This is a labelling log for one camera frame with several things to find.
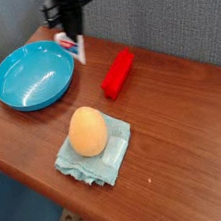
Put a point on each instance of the orange egg-shaped sponge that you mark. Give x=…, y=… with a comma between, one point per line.
x=88, y=132

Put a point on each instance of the blue plate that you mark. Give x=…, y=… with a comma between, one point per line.
x=36, y=75

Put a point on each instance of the white toothpaste tube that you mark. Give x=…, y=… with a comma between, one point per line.
x=75, y=48

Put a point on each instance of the light blue folded cloth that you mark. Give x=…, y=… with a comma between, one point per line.
x=103, y=168

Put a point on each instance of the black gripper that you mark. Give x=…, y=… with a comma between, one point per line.
x=69, y=11

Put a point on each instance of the red plastic block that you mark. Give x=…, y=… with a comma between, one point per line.
x=117, y=74

